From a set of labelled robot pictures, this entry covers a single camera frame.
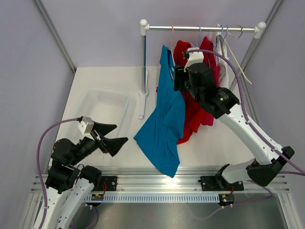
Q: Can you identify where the black left mount plate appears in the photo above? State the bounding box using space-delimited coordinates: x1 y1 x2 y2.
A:
93 176 118 192

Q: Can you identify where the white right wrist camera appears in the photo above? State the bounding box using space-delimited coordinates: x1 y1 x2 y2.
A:
183 47 204 72

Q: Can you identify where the blue t shirt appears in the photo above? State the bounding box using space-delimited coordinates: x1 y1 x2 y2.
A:
134 46 185 177

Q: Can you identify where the cream wire hanger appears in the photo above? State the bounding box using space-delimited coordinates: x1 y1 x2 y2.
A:
226 32 252 84

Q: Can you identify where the white t shirt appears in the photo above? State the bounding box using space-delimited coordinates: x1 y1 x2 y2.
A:
208 31 229 88

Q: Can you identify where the grey wire hanger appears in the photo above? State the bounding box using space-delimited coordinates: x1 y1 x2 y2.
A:
224 24 244 56

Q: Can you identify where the white slotted cable duct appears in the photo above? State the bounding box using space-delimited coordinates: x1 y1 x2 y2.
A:
84 193 220 203

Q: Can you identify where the crimson t shirt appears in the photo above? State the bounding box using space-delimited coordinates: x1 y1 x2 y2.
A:
200 36 220 126

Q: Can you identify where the black mount plate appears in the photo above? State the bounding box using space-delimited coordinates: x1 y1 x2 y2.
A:
93 176 118 192
198 176 244 191

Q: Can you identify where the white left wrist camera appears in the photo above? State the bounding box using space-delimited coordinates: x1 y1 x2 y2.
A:
78 116 94 136

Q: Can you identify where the red t shirt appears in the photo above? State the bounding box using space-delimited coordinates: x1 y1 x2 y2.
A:
173 40 204 145

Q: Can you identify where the metal clothes rack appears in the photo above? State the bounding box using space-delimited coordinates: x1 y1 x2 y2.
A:
138 19 266 119

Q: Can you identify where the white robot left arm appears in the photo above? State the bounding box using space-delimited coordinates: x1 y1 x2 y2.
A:
33 116 128 229

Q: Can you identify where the light blue wire hanger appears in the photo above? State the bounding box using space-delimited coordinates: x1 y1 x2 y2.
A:
190 24 202 48

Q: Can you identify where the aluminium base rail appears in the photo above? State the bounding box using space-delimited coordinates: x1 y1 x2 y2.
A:
30 167 290 193

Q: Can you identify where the white plastic basket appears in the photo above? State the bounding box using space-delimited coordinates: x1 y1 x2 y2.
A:
75 89 129 137

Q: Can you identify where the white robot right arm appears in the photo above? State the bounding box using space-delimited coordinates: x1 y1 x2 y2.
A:
174 62 295 190

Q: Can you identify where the black right mount plate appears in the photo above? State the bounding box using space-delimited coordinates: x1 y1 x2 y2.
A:
198 176 244 191

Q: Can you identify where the pink wire hanger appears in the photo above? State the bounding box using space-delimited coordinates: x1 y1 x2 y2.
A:
170 24 176 66

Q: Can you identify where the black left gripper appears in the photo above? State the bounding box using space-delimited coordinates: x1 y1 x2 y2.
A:
70 121 128 166

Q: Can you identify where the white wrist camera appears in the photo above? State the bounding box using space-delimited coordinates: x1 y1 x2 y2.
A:
183 47 204 72
78 116 94 136

